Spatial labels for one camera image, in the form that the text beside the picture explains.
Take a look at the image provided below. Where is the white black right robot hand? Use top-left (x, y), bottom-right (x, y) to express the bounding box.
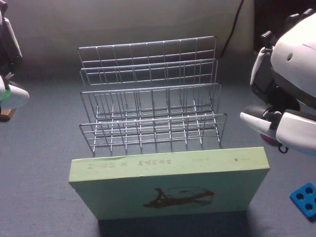
top-left (240, 8), bottom-right (316, 158)

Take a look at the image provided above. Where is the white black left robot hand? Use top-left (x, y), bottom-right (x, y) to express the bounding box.
top-left (0, 0), bottom-right (30, 112)

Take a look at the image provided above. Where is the light green paperback book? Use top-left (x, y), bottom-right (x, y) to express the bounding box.
top-left (68, 147), bottom-right (270, 221)

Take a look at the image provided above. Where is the small wooden block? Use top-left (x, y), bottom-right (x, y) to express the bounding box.
top-left (0, 108), bottom-right (16, 122)

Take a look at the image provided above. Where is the grey table cloth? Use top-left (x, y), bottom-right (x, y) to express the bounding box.
top-left (0, 50), bottom-right (316, 237)

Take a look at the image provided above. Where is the small pink object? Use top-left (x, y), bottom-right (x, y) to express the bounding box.
top-left (259, 132), bottom-right (279, 145)

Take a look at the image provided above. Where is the blue block with round holes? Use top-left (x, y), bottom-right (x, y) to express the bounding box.
top-left (289, 186), bottom-right (316, 219)

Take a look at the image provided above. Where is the dark hanging cable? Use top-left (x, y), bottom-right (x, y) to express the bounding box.
top-left (220, 0), bottom-right (244, 57)

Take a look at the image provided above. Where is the silver wire file rack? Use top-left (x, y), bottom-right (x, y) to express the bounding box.
top-left (77, 36), bottom-right (228, 158)

